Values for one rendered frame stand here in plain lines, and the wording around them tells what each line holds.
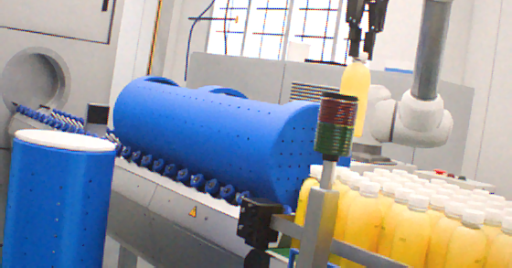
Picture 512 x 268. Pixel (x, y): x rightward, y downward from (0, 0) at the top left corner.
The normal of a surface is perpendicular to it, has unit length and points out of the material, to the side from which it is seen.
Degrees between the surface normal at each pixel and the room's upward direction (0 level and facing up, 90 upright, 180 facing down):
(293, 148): 90
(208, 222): 71
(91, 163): 90
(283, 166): 90
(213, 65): 90
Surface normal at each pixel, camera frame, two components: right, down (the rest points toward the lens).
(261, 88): -0.76, -0.08
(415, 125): -0.33, 0.44
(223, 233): -0.68, -0.41
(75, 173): 0.51, 0.12
